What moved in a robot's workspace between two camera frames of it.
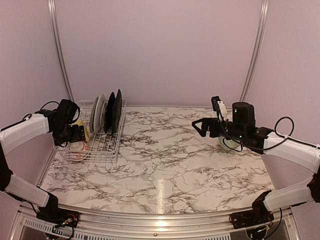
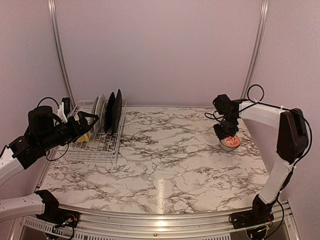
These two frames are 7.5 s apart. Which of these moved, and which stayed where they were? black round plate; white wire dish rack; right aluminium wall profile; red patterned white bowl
Moved: red patterned white bowl
Stayed: white wire dish rack; black round plate; right aluminium wall profile
